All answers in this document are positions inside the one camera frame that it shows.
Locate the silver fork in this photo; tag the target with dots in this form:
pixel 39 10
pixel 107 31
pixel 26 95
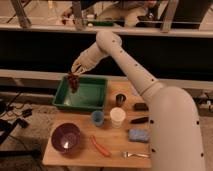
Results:
pixel 128 154

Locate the green plastic tray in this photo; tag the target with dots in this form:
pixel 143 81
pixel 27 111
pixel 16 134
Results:
pixel 90 96

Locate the dark red grape bunch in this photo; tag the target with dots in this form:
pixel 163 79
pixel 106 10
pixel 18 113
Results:
pixel 73 82

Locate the white plastic cup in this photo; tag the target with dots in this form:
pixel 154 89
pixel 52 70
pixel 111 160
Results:
pixel 117 116

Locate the small metal cup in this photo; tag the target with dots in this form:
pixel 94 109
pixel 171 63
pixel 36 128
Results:
pixel 120 99

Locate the blue plastic cup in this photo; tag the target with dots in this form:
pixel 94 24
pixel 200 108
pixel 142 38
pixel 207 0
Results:
pixel 97 117

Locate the purple bowl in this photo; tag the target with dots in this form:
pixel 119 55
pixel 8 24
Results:
pixel 65 138

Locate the black rectangular block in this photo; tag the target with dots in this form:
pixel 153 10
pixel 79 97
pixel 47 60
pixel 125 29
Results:
pixel 140 107

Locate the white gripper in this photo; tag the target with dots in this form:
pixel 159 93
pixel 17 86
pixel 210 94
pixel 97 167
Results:
pixel 83 62

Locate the orange carrot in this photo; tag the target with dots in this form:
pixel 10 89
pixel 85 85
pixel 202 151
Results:
pixel 99 147

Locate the blue sponge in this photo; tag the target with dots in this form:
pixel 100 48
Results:
pixel 138 135

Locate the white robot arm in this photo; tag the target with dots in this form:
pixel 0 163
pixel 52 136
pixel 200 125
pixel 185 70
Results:
pixel 175 134

